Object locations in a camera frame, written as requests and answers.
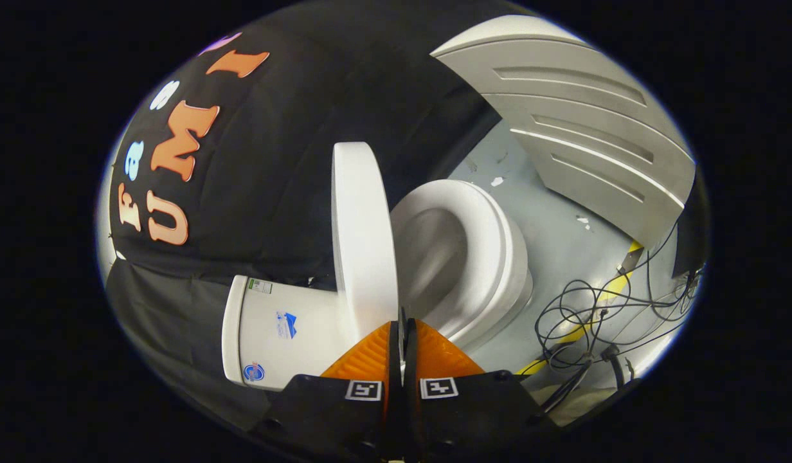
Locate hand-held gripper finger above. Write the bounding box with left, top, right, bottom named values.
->
left=249, top=309, right=404, bottom=463
left=404, top=317, right=562, bottom=463

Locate white ceramic toilet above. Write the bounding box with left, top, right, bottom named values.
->
left=221, top=179, right=536, bottom=391

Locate white toilet seat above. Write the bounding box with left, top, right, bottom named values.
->
left=391, top=179, right=518, bottom=345

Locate yellow floor strip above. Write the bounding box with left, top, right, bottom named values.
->
left=515, top=240, right=645, bottom=377

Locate black backdrop cloth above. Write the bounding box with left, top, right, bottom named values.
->
left=103, top=3, right=503, bottom=431

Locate white drawer cabinet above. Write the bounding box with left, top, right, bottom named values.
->
left=430, top=14, right=697, bottom=250

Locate tangle of black cables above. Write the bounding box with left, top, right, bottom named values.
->
left=534, top=219, right=704, bottom=413

